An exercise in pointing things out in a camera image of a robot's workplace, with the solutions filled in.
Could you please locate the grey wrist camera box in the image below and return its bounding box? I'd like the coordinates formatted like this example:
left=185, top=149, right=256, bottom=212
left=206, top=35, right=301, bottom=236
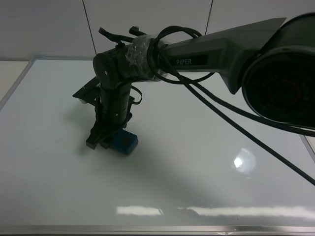
left=72, top=76, right=100, bottom=106

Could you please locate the blue board eraser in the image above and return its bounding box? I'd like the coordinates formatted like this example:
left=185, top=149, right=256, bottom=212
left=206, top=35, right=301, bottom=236
left=109, top=130, right=138, bottom=155

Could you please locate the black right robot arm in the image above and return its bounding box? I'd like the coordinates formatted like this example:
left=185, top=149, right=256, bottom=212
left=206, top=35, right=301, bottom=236
left=86, top=13, right=315, bottom=148

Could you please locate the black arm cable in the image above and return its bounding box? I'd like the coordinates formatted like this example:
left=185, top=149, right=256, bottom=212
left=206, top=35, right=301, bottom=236
left=98, top=25, right=315, bottom=187

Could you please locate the white whiteboard with aluminium frame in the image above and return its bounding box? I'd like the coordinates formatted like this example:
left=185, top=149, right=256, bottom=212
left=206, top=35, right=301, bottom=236
left=0, top=59, right=315, bottom=236

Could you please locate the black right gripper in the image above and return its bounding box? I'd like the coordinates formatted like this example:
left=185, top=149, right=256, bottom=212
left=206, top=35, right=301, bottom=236
left=86, top=83, right=131, bottom=149

